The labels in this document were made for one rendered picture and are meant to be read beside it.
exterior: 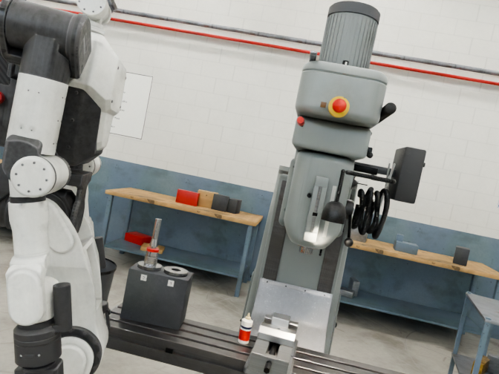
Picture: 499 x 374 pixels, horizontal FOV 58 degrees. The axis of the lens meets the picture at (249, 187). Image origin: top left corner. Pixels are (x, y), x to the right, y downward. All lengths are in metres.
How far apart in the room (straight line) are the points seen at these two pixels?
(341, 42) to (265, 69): 4.18
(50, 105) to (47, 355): 0.50
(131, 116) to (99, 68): 5.22
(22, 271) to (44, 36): 0.44
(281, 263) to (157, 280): 0.58
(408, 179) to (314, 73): 0.64
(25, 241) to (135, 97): 5.38
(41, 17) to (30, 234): 0.41
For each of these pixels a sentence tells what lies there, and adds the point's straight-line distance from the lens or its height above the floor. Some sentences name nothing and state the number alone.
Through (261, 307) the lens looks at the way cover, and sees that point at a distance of 1.98.
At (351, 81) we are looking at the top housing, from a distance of 1.38.
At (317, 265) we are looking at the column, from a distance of 1.98.
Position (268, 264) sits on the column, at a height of 1.13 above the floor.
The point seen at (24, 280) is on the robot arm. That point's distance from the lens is 0.97.
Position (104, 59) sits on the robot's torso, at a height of 1.71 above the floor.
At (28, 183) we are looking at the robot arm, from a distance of 0.93.
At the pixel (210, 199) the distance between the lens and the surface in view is 5.42.
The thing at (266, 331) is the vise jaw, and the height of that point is 1.00.
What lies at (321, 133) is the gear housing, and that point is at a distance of 1.45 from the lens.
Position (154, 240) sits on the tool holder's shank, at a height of 1.20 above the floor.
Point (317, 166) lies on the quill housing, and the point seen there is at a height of 1.58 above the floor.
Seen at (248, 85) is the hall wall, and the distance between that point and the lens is 5.92.
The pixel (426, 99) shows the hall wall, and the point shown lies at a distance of 6.00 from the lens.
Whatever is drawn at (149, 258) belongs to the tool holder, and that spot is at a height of 1.13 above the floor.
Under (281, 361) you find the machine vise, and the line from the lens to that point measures 1.49.
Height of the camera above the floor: 1.56
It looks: 4 degrees down
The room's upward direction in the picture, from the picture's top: 11 degrees clockwise
